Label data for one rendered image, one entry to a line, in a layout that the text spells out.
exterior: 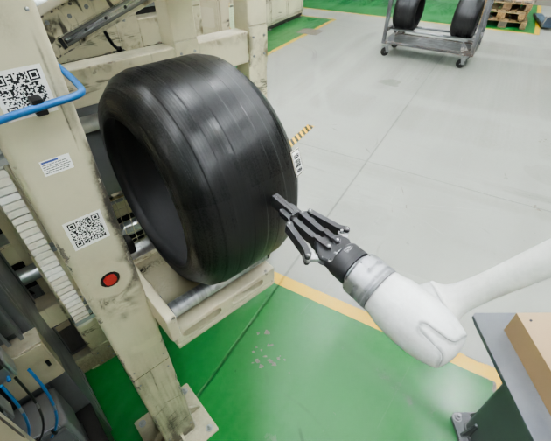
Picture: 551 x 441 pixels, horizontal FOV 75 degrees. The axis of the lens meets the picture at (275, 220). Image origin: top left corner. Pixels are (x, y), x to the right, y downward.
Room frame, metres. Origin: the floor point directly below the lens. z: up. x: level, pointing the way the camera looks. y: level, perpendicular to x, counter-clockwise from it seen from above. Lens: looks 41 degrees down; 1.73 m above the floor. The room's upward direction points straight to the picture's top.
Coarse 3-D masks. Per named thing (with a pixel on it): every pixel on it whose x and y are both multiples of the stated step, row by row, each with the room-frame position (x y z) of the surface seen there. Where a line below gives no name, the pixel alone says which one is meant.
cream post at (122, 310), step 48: (0, 0) 0.57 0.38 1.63; (0, 48) 0.55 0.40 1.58; (48, 48) 0.59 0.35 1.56; (0, 144) 0.52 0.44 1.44; (48, 144) 0.56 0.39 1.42; (48, 192) 0.53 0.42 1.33; (96, 192) 0.58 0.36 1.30; (96, 288) 0.53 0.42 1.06; (144, 336) 0.57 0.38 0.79; (144, 384) 0.53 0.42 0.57
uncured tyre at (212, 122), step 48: (144, 96) 0.70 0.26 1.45; (192, 96) 0.71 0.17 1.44; (240, 96) 0.75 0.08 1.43; (144, 144) 0.65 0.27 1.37; (192, 144) 0.62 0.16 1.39; (240, 144) 0.66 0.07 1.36; (288, 144) 0.74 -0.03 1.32; (144, 192) 0.94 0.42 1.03; (192, 192) 0.57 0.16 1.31; (240, 192) 0.59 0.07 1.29; (288, 192) 0.66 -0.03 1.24; (192, 240) 0.56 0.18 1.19; (240, 240) 0.56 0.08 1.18
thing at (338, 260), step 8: (328, 240) 0.51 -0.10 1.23; (344, 240) 0.52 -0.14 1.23; (320, 248) 0.49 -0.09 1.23; (336, 248) 0.49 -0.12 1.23; (344, 248) 0.47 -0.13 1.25; (352, 248) 0.47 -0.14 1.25; (360, 248) 0.48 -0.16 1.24; (320, 256) 0.47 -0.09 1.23; (328, 256) 0.47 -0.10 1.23; (336, 256) 0.46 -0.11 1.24; (344, 256) 0.46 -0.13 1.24; (352, 256) 0.45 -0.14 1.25; (360, 256) 0.46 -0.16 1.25; (328, 264) 0.46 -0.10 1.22; (336, 264) 0.45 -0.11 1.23; (344, 264) 0.44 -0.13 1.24; (352, 264) 0.44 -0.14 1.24; (336, 272) 0.44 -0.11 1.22; (344, 272) 0.44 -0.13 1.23
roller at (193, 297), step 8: (256, 264) 0.75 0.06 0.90; (232, 280) 0.69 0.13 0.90; (192, 288) 0.64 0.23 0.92; (200, 288) 0.64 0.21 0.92; (208, 288) 0.64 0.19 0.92; (216, 288) 0.65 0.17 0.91; (184, 296) 0.61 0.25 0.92; (192, 296) 0.61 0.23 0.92; (200, 296) 0.62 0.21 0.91; (208, 296) 0.63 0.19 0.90; (168, 304) 0.59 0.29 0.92; (176, 304) 0.58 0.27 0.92; (184, 304) 0.59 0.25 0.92; (192, 304) 0.60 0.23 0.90; (176, 312) 0.57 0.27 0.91
